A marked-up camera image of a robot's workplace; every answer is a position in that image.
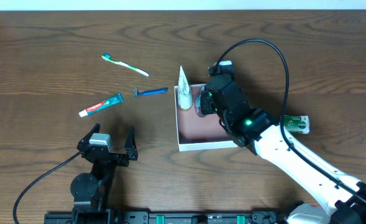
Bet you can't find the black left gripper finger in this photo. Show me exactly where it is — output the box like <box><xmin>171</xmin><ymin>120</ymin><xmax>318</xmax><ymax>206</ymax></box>
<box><xmin>124</xmin><ymin>127</ymin><xmax>137</xmax><ymax>153</ymax></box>
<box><xmin>78</xmin><ymin>123</ymin><xmax>100</xmax><ymax>146</ymax></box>

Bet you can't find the clear soap pump bottle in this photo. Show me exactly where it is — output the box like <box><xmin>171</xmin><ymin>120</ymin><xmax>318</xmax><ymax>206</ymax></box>
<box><xmin>194</xmin><ymin>90</ymin><xmax>207</xmax><ymax>118</ymax></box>

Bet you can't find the white Pantene tube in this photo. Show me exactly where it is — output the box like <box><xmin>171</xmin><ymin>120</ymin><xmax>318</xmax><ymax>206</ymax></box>
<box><xmin>177</xmin><ymin>67</ymin><xmax>193</xmax><ymax>110</ymax></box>

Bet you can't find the Colgate toothpaste tube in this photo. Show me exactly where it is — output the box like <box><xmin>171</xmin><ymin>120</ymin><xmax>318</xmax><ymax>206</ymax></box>
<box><xmin>78</xmin><ymin>93</ymin><xmax>124</xmax><ymax>118</ymax></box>

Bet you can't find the green soap bar pack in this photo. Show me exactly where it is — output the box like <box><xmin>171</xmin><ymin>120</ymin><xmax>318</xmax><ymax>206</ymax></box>
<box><xmin>283</xmin><ymin>115</ymin><xmax>310</xmax><ymax>134</ymax></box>

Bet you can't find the green white toothbrush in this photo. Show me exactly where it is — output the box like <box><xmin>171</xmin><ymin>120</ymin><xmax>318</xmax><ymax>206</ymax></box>
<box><xmin>101</xmin><ymin>53</ymin><xmax>149</xmax><ymax>77</ymax></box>

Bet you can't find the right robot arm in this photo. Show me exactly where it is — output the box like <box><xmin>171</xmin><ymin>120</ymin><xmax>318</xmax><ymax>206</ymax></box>
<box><xmin>202</xmin><ymin>73</ymin><xmax>366</xmax><ymax>223</ymax></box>

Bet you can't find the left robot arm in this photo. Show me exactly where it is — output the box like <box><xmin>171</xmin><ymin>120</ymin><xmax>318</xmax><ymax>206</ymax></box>
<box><xmin>70</xmin><ymin>124</ymin><xmax>138</xmax><ymax>212</ymax></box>

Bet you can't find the white box pink interior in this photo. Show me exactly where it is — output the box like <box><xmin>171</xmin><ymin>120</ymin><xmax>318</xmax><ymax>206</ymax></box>
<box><xmin>174</xmin><ymin>86</ymin><xmax>237</xmax><ymax>152</ymax></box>

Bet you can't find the blue disposable razor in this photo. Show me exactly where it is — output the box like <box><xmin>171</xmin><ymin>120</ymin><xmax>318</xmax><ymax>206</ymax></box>
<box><xmin>134</xmin><ymin>87</ymin><xmax>168</xmax><ymax>98</ymax></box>

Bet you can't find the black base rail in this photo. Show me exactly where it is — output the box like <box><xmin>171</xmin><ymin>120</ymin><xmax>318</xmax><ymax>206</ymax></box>
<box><xmin>43</xmin><ymin>209</ymin><xmax>286</xmax><ymax>224</ymax></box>

